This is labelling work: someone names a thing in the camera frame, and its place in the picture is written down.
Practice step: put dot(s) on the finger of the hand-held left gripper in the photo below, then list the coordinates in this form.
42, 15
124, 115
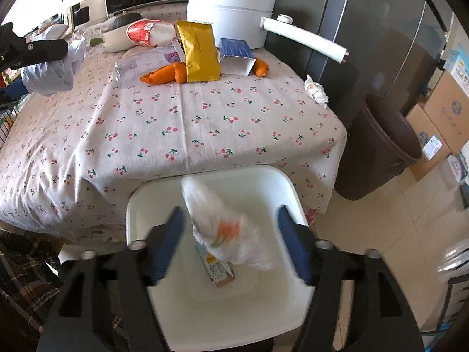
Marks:
11, 38
44, 51

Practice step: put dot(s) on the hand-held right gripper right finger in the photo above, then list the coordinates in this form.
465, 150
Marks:
295, 245

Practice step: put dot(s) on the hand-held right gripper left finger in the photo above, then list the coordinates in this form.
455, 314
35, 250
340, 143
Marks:
166, 249

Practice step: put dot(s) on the light blue plastic bag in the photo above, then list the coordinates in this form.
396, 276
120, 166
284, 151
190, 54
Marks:
55, 75

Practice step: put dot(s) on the small printed carton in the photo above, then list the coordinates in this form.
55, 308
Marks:
218, 273

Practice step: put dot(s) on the white plastic bag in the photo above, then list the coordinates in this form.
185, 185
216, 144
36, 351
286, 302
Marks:
220, 227

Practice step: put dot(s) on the white plastic bin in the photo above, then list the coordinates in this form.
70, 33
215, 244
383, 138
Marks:
256, 190

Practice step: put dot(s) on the red paper noodle cup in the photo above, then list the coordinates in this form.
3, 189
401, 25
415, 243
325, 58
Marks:
141, 33

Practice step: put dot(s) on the orange carrot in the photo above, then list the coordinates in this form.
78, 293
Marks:
261, 68
159, 75
181, 73

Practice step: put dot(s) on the yellow snack packet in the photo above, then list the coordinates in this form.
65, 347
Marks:
199, 51

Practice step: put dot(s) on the white tissue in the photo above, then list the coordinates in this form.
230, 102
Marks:
316, 90

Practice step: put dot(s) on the brown trash bin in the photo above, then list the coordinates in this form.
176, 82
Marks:
362, 161

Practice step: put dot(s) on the green squash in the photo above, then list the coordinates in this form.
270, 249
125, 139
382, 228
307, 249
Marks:
126, 21

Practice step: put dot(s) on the cherry print tablecloth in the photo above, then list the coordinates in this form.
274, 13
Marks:
183, 124

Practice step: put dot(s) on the person's plaid clothing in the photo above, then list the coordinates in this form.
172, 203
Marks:
22, 286

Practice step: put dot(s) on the labelled cardboard box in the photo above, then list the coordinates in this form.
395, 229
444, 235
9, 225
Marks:
427, 154

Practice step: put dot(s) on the grey refrigerator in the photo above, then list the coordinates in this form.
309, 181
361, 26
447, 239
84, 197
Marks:
366, 44

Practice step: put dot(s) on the blue and white printed box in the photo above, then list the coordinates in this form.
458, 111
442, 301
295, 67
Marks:
460, 66

